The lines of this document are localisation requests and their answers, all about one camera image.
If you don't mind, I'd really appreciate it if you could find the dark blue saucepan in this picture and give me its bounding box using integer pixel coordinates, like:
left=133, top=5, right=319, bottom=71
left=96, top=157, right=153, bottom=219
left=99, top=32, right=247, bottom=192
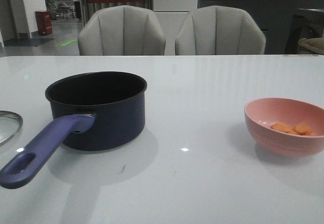
left=1, top=71, right=147, bottom=189

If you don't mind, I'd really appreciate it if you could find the right grey upholstered chair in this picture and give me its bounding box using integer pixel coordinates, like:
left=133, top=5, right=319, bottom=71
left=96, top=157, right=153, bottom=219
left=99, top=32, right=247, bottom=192
left=175, top=6, right=266, bottom=56

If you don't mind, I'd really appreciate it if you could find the white cabinet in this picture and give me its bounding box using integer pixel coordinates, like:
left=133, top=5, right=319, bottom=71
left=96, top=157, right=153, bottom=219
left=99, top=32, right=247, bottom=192
left=153, top=0, right=197, bottom=55

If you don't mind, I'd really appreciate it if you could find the pink bowl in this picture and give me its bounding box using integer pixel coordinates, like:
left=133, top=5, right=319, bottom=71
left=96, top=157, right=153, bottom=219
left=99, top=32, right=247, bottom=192
left=244, top=98, right=323, bottom=157

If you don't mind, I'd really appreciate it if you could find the olive cushion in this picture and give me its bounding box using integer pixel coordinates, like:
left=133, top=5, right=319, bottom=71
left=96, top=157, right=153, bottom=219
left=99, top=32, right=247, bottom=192
left=298, top=37, right=324, bottom=55

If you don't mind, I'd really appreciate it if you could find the red barrier belt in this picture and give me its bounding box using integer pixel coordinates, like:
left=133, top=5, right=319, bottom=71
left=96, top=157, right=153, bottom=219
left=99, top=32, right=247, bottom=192
left=86, top=0, right=146, bottom=4

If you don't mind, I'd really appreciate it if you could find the dark grey counter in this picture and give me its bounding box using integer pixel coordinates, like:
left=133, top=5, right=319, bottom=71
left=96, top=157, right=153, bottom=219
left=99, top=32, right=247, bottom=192
left=198, top=0, right=323, bottom=54

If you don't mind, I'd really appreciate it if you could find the left grey upholstered chair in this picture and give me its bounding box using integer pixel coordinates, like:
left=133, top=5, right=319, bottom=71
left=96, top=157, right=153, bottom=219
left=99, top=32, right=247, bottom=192
left=78, top=5, right=166, bottom=56

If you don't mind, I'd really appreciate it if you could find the grey upholstered chair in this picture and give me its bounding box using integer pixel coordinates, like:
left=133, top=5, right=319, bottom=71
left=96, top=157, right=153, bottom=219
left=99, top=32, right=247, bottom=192
left=78, top=5, right=166, bottom=56
left=175, top=6, right=266, bottom=56

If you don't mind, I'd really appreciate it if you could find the red trash bin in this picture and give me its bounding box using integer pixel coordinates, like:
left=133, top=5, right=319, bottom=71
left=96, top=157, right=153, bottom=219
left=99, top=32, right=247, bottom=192
left=35, top=11, right=52, bottom=35

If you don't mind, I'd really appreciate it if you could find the glass lid with blue knob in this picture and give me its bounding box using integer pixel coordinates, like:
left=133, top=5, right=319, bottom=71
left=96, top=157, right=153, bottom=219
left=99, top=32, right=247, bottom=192
left=1, top=110, right=23, bottom=146

